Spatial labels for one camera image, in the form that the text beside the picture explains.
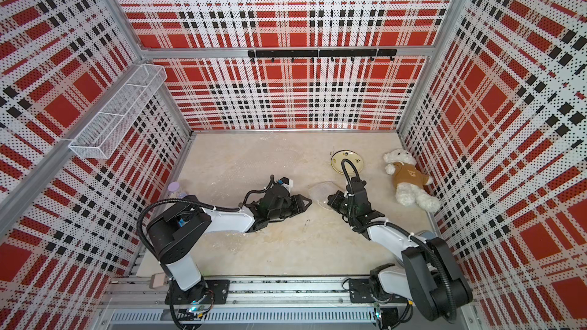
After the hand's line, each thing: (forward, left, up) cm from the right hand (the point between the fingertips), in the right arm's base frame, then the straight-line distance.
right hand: (329, 196), depth 89 cm
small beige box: (-28, +59, -4) cm, 66 cm away
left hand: (-2, +6, -1) cm, 7 cm away
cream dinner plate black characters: (+26, -14, -7) cm, 30 cm away
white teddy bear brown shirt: (+7, -34, -1) cm, 35 cm away
